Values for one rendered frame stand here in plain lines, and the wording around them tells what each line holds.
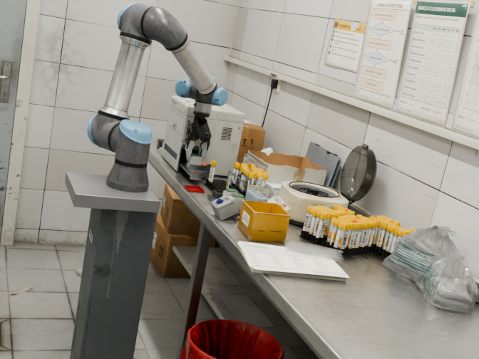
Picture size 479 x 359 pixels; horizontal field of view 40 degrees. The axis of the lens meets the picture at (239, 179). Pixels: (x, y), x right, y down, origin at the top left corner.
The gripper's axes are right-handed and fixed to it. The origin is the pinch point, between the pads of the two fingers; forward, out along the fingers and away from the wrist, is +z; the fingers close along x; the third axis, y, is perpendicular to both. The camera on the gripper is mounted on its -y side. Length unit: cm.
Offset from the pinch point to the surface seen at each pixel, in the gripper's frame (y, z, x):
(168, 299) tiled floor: 64, 96, -21
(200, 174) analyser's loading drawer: -7.9, 4.4, -0.8
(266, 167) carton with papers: -18.2, -3.6, -25.0
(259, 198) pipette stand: -56, -1, -7
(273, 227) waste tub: -73, 4, -6
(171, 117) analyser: 30.5, -11.3, 4.4
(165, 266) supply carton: 94, 89, -25
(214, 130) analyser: 9.2, -11.6, -9.9
